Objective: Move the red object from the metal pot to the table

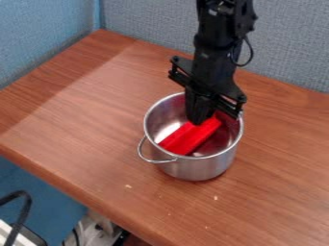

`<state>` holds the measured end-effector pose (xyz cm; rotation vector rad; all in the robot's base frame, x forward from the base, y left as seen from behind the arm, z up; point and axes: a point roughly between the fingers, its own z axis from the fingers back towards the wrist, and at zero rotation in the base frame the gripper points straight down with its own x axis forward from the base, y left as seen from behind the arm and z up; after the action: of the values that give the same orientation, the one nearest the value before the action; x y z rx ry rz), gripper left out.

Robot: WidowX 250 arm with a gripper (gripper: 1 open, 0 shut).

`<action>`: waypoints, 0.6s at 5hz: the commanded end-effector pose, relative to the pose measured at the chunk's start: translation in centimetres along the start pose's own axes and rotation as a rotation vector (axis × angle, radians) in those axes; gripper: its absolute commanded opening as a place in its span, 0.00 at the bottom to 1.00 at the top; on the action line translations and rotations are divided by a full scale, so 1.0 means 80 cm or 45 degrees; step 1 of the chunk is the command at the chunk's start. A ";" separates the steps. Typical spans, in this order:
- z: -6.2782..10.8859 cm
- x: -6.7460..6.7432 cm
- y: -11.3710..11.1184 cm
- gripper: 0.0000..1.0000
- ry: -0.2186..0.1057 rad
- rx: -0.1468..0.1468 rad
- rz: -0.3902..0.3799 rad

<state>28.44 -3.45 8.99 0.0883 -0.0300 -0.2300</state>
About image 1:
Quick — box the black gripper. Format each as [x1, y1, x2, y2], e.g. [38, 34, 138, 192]
[169, 47, 248, 124]

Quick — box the red block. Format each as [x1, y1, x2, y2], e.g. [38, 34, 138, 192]
[158, 116, 222, 156]

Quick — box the stainless steel pot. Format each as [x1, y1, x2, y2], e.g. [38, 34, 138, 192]
[138, 92, 245, 182]

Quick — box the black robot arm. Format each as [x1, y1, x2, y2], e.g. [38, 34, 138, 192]
[169, 0, 258, 125]

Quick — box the white power strip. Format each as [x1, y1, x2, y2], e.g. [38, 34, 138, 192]
[60, 209, 123, 246]

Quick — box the grey white device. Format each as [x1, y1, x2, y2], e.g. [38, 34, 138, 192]
[0, 220, 48, 246]

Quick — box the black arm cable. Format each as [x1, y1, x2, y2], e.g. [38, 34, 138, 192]
[229, 35, 254, 68]

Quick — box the black cable loop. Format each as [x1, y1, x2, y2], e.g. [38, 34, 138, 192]
[0, 189, 34, 246]

